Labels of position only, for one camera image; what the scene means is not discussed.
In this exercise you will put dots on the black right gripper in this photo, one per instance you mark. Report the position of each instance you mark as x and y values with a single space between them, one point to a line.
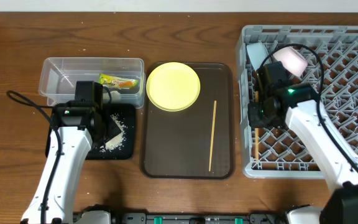
254 120

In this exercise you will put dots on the wooden chopstick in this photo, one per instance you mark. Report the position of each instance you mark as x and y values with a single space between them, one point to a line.
256 149
212 135

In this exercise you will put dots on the pink bowl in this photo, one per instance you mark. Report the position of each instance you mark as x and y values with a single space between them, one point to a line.
292 60

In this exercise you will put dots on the light blue bowl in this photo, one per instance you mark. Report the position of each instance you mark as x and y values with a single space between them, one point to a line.
257 52

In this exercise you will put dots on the yellow plate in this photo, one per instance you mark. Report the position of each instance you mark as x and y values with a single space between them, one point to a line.
173 86

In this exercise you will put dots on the green orange snack wrapper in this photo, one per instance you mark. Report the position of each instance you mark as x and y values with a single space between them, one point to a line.
117 82

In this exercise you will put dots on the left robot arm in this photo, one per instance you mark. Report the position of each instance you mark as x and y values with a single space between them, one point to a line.
53 201

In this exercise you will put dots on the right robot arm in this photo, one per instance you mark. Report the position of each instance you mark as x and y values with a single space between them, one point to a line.
298 107

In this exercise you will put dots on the grey plastic dishwasher rack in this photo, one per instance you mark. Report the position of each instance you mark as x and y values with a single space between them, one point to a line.
332 56

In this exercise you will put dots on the dark brown serving tray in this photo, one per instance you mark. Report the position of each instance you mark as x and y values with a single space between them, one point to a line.
175 145

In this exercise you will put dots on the clear plastic bin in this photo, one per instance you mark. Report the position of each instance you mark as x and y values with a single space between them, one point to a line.
60 75

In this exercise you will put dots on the black tray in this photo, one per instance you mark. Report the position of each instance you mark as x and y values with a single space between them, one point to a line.
126 140

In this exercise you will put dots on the white rice pile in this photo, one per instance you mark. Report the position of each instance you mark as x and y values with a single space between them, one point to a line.
117 142

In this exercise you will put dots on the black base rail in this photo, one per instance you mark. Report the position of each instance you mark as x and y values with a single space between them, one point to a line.
103 214

